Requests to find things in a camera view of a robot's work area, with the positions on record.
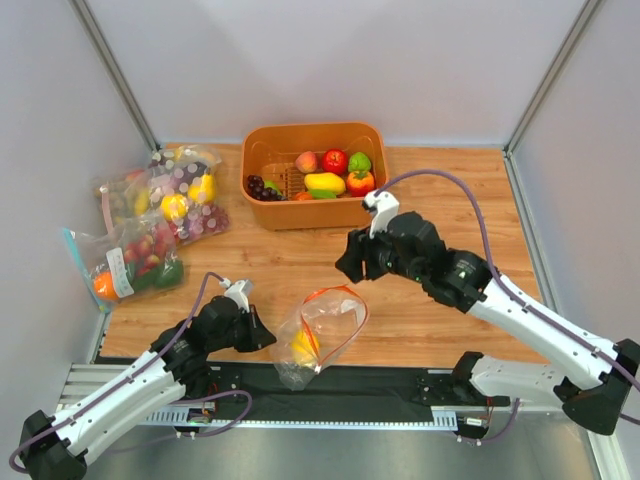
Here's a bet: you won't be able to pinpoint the fake yellow lemon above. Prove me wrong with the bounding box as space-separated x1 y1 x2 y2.
290 330 319 368

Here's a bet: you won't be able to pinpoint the orange zip top bag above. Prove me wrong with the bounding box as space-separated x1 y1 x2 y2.
270 285 370 391

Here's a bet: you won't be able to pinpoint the fake persimmon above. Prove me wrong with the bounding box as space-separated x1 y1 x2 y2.
346 171 376 197

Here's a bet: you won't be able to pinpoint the fake orange tangerine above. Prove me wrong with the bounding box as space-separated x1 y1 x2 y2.
293 191 314 201

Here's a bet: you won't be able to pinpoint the fake yellow mango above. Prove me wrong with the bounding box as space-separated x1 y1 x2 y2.
304 172 346 196

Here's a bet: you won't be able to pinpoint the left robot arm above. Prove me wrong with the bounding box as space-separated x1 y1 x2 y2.
10 296 276 479

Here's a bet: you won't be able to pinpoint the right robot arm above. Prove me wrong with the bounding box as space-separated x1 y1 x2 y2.
335 212 639 435

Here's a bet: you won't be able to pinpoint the fake green mango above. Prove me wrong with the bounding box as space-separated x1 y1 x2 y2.
308 189 337 200

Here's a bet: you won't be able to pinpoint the fake green apple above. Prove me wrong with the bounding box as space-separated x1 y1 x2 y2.
348 152 372 173

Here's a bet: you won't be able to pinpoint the fake red apple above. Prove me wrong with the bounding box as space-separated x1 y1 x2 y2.
321 149 349 176

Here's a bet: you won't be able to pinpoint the blue zip bag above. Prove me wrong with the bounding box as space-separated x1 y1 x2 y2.
63 216 186 312

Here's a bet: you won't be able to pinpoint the fake peach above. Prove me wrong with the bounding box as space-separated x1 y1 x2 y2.
294 151 318 174

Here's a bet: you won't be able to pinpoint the fake green pear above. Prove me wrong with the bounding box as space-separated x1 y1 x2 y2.
264 180 282 195

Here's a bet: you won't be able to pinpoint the fake purple grapes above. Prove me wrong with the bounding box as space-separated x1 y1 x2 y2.
246 175 285 202

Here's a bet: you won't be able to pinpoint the polka dot zip bag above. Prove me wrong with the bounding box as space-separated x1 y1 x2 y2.
136 144 230 246

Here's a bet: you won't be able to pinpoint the pink zip bag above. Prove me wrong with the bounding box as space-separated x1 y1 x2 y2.
92 169 150 233

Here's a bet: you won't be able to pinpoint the orange plastic basket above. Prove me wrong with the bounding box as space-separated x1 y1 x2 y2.
241 122 389 231

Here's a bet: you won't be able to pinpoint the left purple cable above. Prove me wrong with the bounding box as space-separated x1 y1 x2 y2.
8 272 254 474

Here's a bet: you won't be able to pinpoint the purple cable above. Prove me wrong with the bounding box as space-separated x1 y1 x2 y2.
377 169 640 394
8 272 254 474

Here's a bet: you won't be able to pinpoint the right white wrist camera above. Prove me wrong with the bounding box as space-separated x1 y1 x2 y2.
363 189 399 239

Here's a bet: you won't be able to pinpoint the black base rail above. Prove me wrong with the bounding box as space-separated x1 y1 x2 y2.
62 357 561 441

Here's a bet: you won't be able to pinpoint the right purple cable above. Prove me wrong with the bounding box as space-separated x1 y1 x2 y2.
377 169 640 394

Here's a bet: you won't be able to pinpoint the right aluminium frame post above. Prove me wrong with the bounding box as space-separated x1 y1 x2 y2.
502 0 606 158

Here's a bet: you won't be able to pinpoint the aluminium frame post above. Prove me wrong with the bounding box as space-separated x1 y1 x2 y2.
69 0 160 151
502 0 606 158

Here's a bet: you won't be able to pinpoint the left aluminium frame post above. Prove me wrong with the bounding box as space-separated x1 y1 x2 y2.
69 0 160 151

